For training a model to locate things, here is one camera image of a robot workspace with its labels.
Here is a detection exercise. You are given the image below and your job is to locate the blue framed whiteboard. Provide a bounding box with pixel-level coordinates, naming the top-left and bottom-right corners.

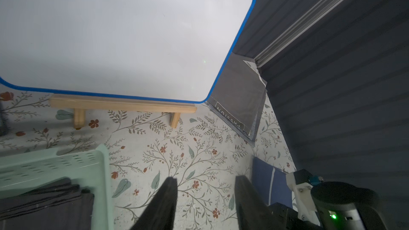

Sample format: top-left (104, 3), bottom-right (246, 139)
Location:
top-left (1, 0), bottom-right (256, 103)

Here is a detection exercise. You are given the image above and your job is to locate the dark grey checked pillowcase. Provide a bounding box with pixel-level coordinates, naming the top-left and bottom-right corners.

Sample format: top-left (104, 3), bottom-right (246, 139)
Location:
top-left (1, 178), bottom-right (94, 230)

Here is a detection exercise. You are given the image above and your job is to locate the mint green plastic basket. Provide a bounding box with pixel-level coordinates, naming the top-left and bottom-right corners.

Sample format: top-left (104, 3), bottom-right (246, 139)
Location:
top-left (1, 144), bottom-right (114, 230)

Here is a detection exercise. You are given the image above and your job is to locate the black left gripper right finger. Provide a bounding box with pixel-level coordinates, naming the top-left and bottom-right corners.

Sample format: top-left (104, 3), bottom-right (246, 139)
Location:
top-left (234, 175), bottom-right (275, 230)

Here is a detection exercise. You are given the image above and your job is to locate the navy blue striped pillowcase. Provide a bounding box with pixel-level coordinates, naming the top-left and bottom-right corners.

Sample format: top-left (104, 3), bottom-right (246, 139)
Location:
top-left (251, 157), bottom-right (292, 208)

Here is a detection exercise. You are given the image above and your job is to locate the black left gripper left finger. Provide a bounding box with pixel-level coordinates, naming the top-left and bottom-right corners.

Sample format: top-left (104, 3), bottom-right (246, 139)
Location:
top-left (131, 177), bottom-right (177, 230)

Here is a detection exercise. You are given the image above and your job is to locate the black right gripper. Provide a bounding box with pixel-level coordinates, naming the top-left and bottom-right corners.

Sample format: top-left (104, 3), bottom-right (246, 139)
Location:
top-left (269, 169), bottom-right (387, 230)

